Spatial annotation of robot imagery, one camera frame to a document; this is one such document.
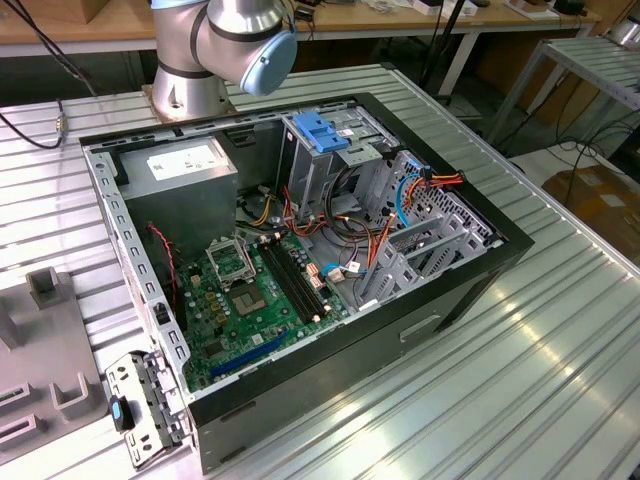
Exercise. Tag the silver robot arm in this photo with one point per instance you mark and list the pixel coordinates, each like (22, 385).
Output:
(230, 30)

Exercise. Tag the metal disk bay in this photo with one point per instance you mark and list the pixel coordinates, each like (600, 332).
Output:
(450, 235)

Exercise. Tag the black RAM slot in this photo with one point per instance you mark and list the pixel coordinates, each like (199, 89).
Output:
(288, 281)
(293, 278)
(298, 275)
(303, 272)

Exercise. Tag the metal optical drive bay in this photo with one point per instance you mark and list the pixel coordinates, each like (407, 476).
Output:
(310, 175)

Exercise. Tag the CPU socket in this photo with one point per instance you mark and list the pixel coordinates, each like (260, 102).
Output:
(248, 301)

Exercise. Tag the blue plastic bay latch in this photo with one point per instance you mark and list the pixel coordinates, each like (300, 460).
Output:
(315, 132)

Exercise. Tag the black open PC case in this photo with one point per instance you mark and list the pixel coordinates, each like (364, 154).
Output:
(350, 345)

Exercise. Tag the green motherboard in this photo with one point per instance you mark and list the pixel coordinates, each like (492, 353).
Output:
(235, 345)

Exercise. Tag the grey power supply unit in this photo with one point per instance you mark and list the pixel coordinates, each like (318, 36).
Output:
(185, 215)

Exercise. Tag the blue expansion slot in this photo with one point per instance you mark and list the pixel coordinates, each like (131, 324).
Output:
(240, 359)

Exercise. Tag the black tripod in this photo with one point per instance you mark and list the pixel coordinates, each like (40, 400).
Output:
(439, 60)

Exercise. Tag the black blue retainer latch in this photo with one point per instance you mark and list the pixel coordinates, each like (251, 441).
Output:
(120, 412)

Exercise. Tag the brown cardboard box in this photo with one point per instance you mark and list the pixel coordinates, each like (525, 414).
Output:
(600, 200)

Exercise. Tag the grey parts rack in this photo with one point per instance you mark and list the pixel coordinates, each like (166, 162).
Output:
(50, 340)

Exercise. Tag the wooden desk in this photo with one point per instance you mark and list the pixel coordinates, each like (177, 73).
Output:
(115, 20)

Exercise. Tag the metal slat side table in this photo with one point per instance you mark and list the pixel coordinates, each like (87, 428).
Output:
(600, 65)

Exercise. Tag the metal expansion bracket retainer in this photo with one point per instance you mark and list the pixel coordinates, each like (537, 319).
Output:
(150, 400)

